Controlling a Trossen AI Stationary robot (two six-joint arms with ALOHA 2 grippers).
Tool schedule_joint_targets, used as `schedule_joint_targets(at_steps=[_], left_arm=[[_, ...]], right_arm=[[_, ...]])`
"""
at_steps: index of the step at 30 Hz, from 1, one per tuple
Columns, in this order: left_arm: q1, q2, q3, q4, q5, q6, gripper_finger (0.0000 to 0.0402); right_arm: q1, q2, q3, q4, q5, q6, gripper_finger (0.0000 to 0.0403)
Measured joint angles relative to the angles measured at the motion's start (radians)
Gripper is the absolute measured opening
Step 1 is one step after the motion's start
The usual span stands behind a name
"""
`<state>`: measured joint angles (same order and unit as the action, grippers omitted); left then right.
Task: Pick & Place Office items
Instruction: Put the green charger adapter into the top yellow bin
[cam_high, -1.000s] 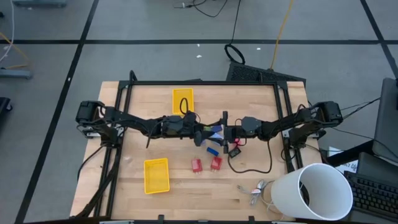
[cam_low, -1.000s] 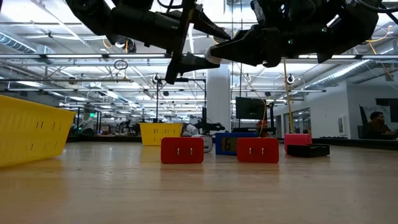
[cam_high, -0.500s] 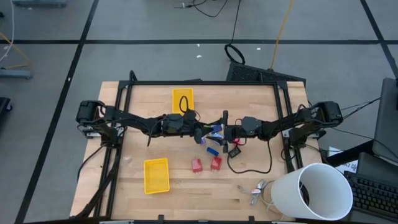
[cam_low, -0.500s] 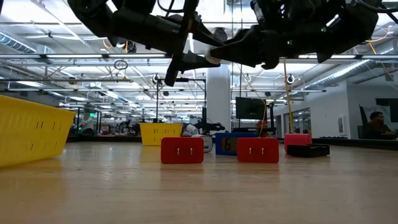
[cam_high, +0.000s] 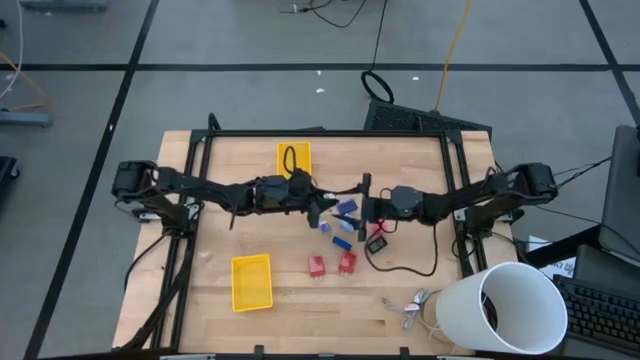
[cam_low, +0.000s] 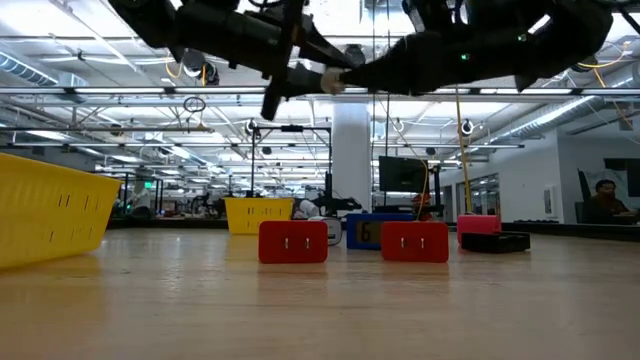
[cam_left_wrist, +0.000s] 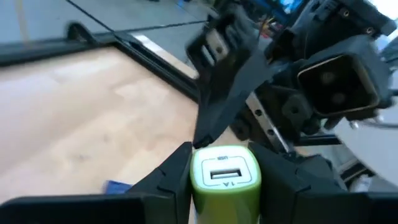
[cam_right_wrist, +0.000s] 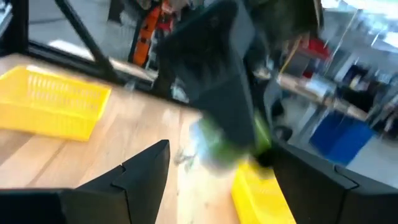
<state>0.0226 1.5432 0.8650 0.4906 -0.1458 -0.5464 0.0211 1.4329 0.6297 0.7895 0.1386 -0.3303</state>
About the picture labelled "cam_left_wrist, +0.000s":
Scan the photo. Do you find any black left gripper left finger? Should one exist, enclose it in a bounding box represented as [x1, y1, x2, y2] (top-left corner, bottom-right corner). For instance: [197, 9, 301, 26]
[0, 142, 193, 224]

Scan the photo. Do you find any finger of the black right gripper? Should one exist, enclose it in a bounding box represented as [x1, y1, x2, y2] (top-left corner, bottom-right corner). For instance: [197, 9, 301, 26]
[185, 6, 272, 149]

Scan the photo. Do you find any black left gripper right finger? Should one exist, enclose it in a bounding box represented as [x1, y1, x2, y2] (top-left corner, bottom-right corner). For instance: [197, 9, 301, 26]
[248, 142, 398, 224]

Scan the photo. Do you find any blue digital clock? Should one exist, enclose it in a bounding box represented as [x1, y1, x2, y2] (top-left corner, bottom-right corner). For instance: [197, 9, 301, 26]
[104, 180, 133, 194]

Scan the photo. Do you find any green white USB charger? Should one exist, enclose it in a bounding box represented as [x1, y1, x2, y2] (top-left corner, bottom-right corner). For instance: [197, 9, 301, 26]
[189, 145, 262, 224]

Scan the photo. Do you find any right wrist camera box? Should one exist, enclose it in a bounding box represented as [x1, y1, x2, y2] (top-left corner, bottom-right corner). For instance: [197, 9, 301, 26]
[297, 34, 393, 122]

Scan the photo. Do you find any black table edge rail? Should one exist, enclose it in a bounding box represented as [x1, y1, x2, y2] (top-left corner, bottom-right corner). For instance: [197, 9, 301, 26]
[0, 22, 200, 101]

